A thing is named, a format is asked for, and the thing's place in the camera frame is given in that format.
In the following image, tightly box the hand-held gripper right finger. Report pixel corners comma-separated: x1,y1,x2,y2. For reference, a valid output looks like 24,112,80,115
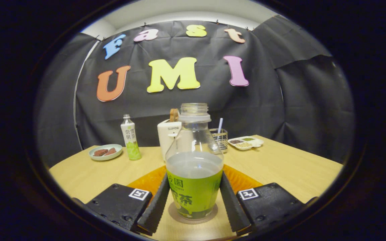
219,164,317,236

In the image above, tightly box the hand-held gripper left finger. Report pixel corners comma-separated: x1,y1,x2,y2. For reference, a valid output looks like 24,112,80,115
72,166,171,235

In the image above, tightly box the round brown coaster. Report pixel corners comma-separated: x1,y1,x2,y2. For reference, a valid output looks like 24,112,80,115
168,203,218,224

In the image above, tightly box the clear green-label juice bottle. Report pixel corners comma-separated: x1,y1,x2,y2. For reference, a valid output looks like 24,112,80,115
165,103,224,220

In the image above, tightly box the slim white-green drink bottle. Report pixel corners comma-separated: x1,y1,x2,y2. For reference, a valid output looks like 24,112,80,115
120,114,142,161

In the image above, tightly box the wooden table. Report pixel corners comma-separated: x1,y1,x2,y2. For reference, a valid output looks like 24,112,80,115
49,135,343,241

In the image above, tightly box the white divided tray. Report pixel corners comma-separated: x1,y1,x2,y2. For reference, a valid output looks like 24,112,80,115
228,136,265,151

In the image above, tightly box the white toaster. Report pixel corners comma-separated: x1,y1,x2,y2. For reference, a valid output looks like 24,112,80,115
157,120,182,161

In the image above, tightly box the pale green plate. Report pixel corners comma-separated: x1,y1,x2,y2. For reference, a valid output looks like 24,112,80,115
88,144,123,161

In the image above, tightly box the black backdrop cloth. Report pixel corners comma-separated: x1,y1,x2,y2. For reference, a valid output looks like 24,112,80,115
34,15,356,168

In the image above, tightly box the metal wire holder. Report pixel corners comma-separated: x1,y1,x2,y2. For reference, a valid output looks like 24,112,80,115
209,129,229,153

